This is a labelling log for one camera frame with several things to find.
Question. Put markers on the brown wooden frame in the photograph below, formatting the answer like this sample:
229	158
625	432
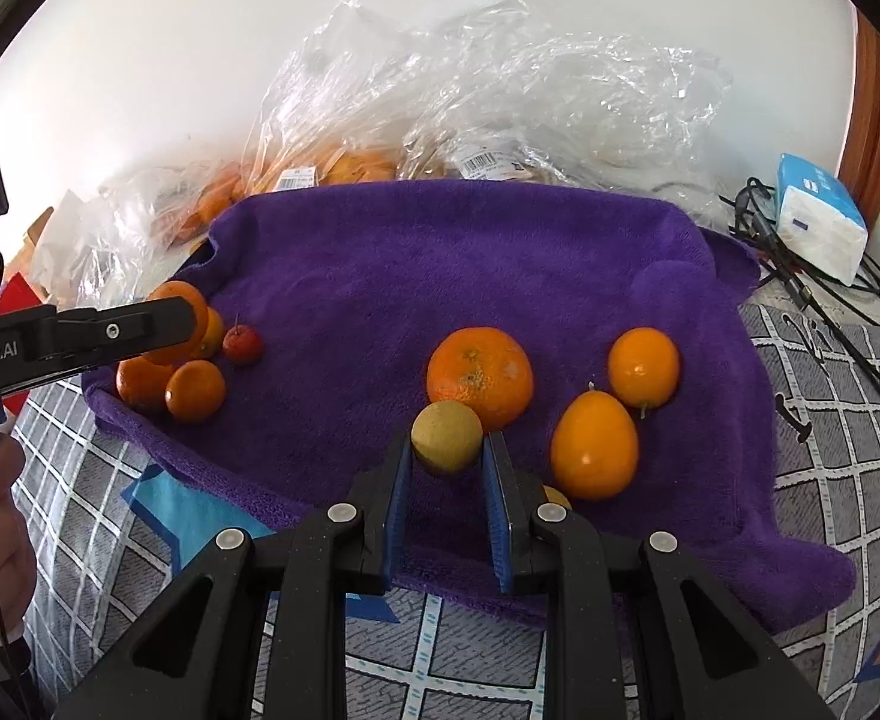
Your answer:
878	127

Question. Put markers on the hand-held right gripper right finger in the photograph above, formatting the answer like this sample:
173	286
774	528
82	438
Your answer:
496	525

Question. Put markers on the large mandarin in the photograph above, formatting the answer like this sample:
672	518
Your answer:
485	367

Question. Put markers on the white and blue tissue pack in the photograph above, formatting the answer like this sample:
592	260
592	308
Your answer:
822	217

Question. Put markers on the egg-shaped orange fruit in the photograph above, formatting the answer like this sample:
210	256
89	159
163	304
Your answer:
594	450

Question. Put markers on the clear plastic bag of oranges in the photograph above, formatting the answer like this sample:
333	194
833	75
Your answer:
350	90
155	202

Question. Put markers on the white paper bag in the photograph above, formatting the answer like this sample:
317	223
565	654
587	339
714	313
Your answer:
65	240

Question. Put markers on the small red fruit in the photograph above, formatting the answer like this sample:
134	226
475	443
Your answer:
242	345

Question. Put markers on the purple towel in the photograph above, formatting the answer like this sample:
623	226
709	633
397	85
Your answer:
335	300

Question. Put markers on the round orange with stem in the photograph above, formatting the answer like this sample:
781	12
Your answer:
644	367

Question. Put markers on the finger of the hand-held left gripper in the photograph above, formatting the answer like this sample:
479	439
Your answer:
117	331

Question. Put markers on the red paper bag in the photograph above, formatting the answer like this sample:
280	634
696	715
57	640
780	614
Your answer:
16	294

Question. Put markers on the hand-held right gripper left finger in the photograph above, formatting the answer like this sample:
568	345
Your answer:
398	517

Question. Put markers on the crumpled clear plastic bag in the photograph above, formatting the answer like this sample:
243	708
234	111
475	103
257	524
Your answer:
597	112

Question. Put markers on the small orange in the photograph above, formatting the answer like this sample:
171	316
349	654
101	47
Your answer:
213	334
557	497

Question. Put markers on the yellow-green round fruit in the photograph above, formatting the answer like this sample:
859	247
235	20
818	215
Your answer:
446	436

